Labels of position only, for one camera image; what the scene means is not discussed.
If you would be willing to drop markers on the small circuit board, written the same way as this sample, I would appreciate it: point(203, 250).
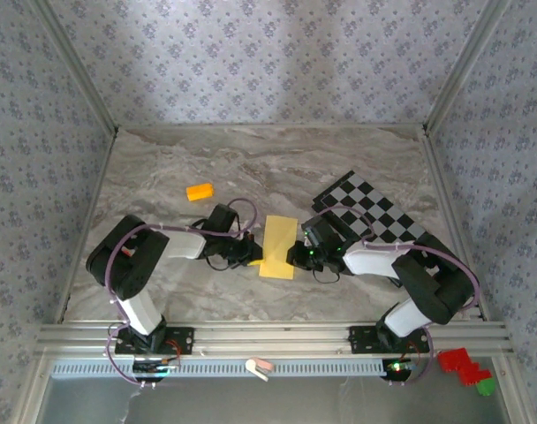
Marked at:
point(156, 368)
point(398, 367)

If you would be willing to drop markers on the red toy brick stack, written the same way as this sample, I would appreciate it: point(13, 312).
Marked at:
point(454, 360)

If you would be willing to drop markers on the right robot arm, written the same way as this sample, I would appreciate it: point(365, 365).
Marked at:
point(370, 262)

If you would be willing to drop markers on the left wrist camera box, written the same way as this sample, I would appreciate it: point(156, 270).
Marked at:
point(222, 218)

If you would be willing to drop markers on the green toy brick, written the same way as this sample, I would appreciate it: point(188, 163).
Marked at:
point(486, 387)

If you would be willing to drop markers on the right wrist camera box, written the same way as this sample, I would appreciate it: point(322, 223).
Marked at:
point(321, 232)

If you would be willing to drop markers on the aluminium frame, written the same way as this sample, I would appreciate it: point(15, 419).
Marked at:
point(273, 338)

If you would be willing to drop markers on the orange rectangular block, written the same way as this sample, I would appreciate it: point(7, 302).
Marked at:
point(200, 192)

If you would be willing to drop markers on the pink white clip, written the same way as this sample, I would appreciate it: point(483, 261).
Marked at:
point(259, 366)

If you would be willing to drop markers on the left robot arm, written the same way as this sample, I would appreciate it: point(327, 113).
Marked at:
point(140, 309)

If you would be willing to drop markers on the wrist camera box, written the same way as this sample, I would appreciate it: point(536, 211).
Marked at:
point(222, 218)
point(321, 232)

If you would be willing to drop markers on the black grey chessboard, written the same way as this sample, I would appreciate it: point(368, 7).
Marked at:
point(374, 207)

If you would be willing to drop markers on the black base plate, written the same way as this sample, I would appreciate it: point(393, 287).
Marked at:
point(361, 340)
point(184, 340)

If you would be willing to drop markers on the yellow paper sheet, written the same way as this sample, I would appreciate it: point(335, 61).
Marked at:
point(277, 247)

